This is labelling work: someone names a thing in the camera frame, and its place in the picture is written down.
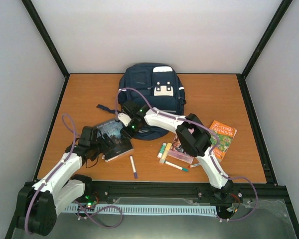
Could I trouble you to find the light blue cable duct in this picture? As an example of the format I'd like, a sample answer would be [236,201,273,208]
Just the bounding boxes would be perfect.
[63,203,217,217]

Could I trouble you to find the dark Wuthering Heights book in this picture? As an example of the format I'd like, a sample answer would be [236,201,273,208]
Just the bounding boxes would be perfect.
[93,119,134,162]

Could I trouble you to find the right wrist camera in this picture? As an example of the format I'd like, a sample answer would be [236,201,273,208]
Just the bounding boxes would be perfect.
[118,113,132,127]

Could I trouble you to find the navy blue backpack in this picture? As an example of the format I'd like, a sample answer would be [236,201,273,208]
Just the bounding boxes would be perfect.
[96,62,187,140]

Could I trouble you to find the left black frame post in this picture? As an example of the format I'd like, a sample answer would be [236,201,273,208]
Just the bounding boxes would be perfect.
[21,0,69,79]

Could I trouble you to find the orange Treehouse book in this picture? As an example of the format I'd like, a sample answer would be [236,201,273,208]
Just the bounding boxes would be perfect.
[210,120,237,162]

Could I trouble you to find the green white glue stick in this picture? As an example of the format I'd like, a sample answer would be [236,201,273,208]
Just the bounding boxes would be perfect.
[157,143,167,158]

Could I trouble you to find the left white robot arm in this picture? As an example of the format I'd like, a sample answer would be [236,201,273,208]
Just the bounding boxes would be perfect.
[13,126,114,236]

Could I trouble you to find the teal cap marker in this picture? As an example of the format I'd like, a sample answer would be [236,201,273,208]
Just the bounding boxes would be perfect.
[164,161,188,172]

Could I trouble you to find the black frame post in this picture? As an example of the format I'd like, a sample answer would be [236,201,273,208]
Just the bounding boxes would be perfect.
[241,0,293,80]
[21,0,69,79]

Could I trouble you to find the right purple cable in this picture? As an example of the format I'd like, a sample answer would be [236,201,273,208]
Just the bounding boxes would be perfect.
[114,87,259,222]

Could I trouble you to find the yellow highlighter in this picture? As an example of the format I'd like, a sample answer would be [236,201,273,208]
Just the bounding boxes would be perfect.
[159,143,172,164]

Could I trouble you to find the right black frame post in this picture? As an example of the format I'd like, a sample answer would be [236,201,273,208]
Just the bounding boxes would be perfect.
[241,0,293,80]

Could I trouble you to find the small circuit board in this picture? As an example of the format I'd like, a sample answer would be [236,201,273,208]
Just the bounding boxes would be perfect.
[85,194,99,209]

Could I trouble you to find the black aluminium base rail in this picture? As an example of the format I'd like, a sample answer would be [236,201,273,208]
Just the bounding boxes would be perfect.
[22,180,289,207]

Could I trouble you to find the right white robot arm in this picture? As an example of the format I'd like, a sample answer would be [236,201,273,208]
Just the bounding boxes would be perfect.
[115,101,233,202]

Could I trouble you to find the red cap marker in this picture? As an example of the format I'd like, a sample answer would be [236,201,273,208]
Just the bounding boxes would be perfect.
[189,163,201,168]

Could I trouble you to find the pink Taming Shrew book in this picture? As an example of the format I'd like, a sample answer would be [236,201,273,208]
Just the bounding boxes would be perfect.
[168,135,194,164]

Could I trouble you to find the purple cap marker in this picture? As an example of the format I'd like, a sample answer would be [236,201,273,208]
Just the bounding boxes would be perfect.
[130,155,138,179]

